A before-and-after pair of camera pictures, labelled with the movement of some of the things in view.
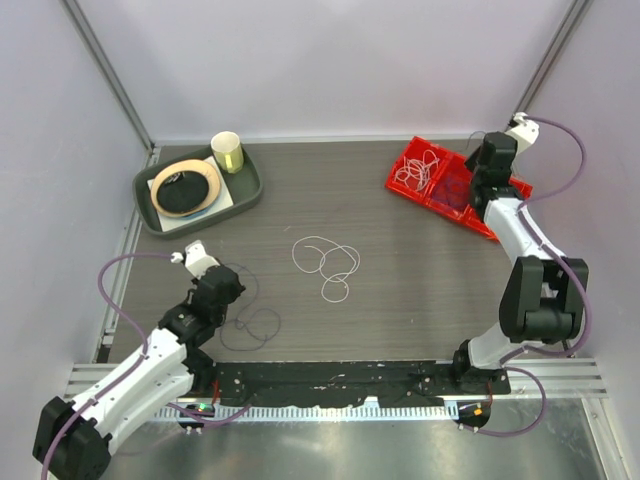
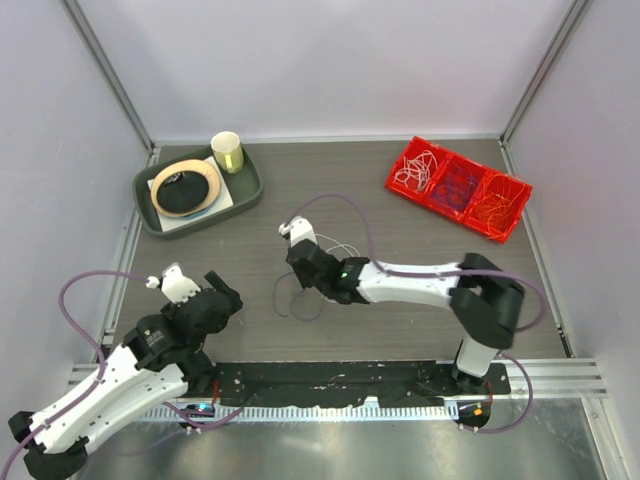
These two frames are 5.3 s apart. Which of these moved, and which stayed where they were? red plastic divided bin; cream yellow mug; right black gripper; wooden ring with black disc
Moved: right black gripper
Stayed: cream yellow mug; wooden ring with black disc; red plastic divided bin
